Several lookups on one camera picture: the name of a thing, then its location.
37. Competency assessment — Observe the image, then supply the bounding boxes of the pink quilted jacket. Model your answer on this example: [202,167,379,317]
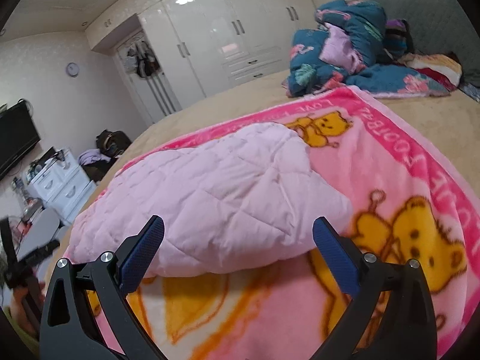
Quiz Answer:
[67,123,352,277]

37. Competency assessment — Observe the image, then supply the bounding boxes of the person's left hand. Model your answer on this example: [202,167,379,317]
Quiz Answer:
[5,278,45,341]

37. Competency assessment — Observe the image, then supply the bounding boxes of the white drawer chest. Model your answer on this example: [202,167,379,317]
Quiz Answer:
[27,148,97,224]

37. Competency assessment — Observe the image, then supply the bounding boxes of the lilac cloth pile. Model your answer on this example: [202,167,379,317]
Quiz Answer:
[78,149,112,166]

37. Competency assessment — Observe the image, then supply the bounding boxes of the black flat television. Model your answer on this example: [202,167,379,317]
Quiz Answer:
[0,99,41,179]

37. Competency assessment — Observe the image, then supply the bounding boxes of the black bag on floor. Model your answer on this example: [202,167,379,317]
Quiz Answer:
[96,130,132,158]

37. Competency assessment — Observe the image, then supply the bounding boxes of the beige bed cover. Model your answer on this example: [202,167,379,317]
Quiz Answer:
[45,67,480,285]

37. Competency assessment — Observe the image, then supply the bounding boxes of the white room door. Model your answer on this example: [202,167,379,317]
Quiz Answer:
[114,30,182,125]

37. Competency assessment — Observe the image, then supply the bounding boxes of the bags hanging on door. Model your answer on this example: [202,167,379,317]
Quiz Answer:
[124,41,162,79]

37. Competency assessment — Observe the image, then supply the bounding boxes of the striped red yellow blanket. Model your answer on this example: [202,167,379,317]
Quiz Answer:
[397,53,463,91]

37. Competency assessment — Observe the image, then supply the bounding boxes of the blue floral quilt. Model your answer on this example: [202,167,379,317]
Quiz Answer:
[283,0,454,98]

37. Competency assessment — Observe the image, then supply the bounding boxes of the grey padded headboard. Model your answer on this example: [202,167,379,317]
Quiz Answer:
[373,0,479,87]

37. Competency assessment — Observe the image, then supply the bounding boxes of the white glossy wardrobe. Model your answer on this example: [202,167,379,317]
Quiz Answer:
[139,0,315,108]

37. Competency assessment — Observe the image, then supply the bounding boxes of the round wall clock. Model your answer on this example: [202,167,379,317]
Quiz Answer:
[66,62,80,78]

